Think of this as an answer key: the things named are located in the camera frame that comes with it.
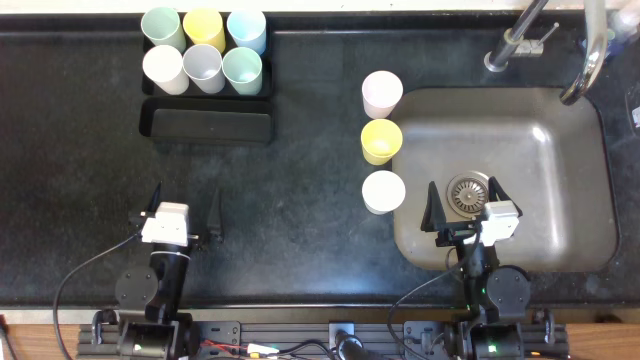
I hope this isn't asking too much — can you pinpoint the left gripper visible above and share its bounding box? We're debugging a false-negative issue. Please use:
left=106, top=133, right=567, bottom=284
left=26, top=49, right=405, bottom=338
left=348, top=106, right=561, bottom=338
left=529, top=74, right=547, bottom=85
left=128, top=181, right=225, bottom=250

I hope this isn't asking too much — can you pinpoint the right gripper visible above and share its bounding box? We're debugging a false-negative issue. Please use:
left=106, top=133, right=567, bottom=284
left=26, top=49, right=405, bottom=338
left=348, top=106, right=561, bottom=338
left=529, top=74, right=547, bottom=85
left=420, top=175, right=524, bottom=249

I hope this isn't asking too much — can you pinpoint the steel sink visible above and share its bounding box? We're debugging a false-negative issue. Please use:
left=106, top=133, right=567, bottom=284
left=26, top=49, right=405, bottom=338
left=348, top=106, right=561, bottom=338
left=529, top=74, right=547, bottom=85
left=391, top=87, right=621, bottom=274

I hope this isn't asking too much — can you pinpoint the white cup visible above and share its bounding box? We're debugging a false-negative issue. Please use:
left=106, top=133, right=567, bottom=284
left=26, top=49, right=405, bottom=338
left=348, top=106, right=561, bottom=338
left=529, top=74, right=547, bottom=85
left=361, top=170, right=407, bottom=216
left=142, top=44, right=190, bottom=96

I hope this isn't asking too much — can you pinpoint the black tray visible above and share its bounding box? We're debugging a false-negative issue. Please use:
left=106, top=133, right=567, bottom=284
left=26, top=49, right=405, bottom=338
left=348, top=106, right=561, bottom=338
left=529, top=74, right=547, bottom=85
left=138, top=96, right=275, bottom=147
left=141, top=12, right=275, bottom=100

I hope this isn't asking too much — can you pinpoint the yellow cup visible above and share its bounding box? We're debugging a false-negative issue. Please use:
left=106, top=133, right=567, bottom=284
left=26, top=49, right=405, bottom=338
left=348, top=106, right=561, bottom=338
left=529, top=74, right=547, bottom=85
left=360, top=118, right=404, bottom=167
left=182, top=7, right=227, bottom=54

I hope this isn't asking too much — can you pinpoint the pale pink cup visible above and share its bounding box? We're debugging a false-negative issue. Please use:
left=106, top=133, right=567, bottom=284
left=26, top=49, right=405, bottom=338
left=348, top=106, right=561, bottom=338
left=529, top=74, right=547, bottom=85
left=361, top=70, right=404, bottom=120

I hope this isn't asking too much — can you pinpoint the grey cup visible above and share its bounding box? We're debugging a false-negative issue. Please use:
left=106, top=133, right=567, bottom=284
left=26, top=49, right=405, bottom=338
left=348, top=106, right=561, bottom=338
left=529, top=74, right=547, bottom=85
left=182, top=43, right=226, bottom=95

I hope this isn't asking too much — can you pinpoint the green cup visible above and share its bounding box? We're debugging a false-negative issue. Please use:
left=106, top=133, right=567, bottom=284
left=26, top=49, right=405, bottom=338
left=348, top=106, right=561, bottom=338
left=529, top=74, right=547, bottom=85
left=140, top=6, right=187, bottom=54
left=221, top=46, right=264, bottom=96

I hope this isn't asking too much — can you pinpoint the blue cup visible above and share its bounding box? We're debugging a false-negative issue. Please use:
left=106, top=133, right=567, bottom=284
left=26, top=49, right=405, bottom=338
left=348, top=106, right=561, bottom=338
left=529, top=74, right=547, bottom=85
left=226, top=9, right=268, bottom=56

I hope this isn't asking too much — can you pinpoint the steel tap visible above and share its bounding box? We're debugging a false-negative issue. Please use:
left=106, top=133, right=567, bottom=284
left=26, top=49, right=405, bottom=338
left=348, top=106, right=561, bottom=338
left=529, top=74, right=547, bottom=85
left=483, top=0, right=610, bottom=107

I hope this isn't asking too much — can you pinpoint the blue soap bottle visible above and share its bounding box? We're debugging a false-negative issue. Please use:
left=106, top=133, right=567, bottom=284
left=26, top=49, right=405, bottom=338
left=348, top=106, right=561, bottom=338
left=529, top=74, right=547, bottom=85
left=602, top=2, right=640, bottom=61

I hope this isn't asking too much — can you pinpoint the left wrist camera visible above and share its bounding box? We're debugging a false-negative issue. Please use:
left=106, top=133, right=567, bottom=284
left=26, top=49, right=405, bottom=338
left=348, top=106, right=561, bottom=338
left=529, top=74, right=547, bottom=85
left=141, top=201, right=192, bottom=248

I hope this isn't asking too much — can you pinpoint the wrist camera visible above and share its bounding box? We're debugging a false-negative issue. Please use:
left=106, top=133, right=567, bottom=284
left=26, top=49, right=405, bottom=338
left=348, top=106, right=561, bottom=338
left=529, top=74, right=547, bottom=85
left=141, top=201, right=192, bottom=248
left=478, top=199, right=522, bottom=247

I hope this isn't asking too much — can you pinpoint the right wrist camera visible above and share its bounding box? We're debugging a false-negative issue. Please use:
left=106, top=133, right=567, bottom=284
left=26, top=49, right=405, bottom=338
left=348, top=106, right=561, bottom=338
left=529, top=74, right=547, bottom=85
left=478, top=199, right=522, bottom=247

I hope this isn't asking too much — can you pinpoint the black cable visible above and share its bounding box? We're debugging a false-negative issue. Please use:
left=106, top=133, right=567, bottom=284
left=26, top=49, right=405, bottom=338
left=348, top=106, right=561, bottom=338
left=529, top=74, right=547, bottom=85
left=386, top=229, right=482, bottom=360
left=52, top=231, right=144, bottom=360

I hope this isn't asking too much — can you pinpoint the mounting rail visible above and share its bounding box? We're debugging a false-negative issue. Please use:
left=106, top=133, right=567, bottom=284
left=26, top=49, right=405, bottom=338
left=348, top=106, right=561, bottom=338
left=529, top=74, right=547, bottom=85
left=76, top=308, right=571, bottom=360

